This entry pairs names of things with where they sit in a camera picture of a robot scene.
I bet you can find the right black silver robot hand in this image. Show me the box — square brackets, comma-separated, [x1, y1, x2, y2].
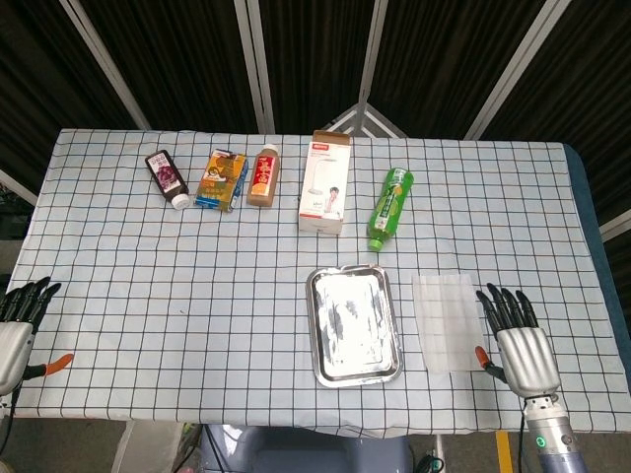
[473, 282, 563, 398]

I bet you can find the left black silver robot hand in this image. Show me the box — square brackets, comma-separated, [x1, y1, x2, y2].
[0, 276, 75, 395]

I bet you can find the white parchment paper sheet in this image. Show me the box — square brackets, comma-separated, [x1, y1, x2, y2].
[411, 272, 487, 373]

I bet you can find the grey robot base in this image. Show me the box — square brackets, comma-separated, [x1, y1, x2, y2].
[199, 424, 413, 473]

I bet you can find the metal tray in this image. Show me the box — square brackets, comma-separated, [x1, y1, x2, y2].
[305, 264, 404, 389]

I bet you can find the blue table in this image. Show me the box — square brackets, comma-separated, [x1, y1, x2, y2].
[563, 143, 612, 430]

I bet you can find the blue checked tablecloth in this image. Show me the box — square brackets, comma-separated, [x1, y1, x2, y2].
[7, 128, 605, 439]

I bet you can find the green tea bottle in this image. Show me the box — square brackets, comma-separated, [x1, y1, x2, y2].
[366, 167, 415, 252]

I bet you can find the purple juice bottle white cap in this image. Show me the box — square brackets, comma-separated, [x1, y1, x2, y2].
[144, 150, 191, 210]

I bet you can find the yellow blue drink carton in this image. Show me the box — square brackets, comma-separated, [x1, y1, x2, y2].
[193, 149, 249, 214]

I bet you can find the white lamp box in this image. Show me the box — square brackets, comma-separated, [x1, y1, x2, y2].
[297, 129, 353, 236]

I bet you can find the brown drink bottle red label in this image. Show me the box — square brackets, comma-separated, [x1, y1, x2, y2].
[245, 144, 281, 209]

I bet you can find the dark partition panel white frame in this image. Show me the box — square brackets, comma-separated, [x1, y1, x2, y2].
[73, 0, 265, 134]
[465, 0, 631, 242]
[364, 0, 573, 142]
[0, 0, 152, 218]
[245, 0, 388, 134]

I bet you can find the white partition foot bracket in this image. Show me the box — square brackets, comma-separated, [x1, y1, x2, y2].
[328, 101, 406, 139]

